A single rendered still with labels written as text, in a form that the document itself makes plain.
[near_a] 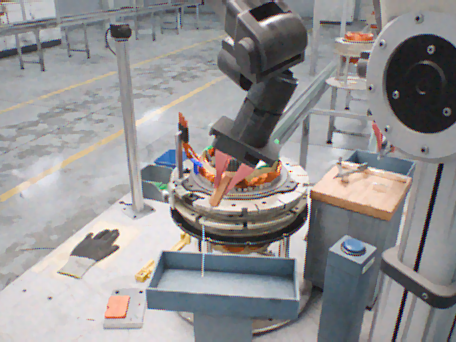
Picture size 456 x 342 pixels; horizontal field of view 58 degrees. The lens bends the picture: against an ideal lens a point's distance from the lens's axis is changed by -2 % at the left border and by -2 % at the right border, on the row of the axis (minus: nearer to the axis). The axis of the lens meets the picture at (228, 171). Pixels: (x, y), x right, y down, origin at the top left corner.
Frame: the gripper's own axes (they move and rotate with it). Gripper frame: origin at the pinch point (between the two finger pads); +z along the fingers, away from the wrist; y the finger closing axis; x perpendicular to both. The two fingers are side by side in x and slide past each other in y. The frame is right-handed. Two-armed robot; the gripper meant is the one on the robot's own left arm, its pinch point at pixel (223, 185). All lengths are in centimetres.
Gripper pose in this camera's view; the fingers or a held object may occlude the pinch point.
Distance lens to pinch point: 65.8
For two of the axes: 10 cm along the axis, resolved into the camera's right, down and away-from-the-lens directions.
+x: -2.5, 3.8, -8.9
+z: -4.0, 8.0, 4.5
